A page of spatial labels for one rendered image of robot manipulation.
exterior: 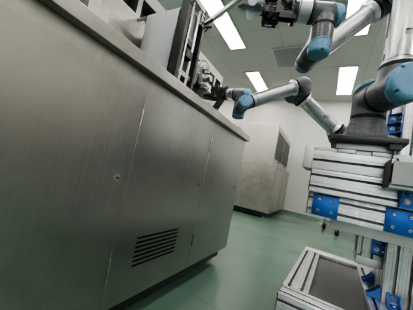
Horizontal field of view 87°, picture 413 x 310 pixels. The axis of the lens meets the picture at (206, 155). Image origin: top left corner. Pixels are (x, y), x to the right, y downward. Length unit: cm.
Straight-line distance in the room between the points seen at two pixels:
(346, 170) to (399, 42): 45
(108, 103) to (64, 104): 12
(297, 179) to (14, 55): 553
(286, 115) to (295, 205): 225
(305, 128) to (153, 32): 493
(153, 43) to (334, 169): 112
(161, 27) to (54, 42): 89
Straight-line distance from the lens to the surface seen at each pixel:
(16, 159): 58
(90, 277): 78
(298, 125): 595
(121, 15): 156
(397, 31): 104
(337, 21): 99
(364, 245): 122
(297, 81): 140
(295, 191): 572
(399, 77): 92
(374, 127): 100
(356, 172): 96
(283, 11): 96
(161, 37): 140
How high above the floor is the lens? 59
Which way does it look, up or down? 4 degrees up
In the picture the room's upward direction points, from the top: 11 degrees clockwise
